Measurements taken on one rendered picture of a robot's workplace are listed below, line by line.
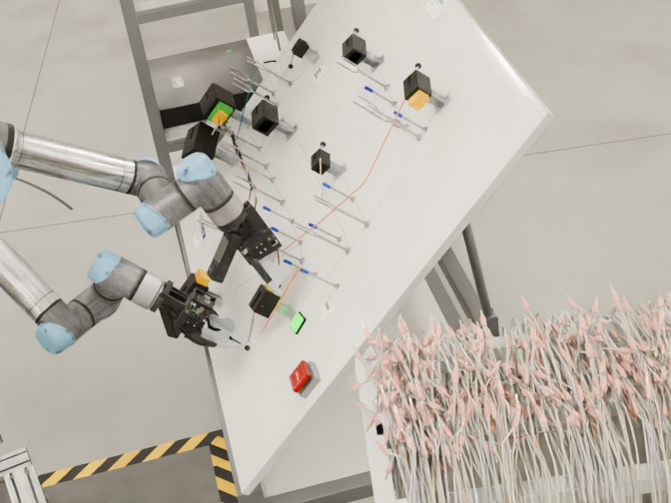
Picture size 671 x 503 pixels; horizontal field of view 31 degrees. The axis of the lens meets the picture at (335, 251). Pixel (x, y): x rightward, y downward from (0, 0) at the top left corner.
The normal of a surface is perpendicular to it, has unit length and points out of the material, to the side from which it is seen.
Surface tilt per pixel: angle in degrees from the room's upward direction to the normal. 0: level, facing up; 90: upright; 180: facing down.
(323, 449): 0
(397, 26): 47
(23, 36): 0
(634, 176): 0
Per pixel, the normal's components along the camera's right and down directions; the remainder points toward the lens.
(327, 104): -0.79, -0.39
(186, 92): -0.12, -0.81
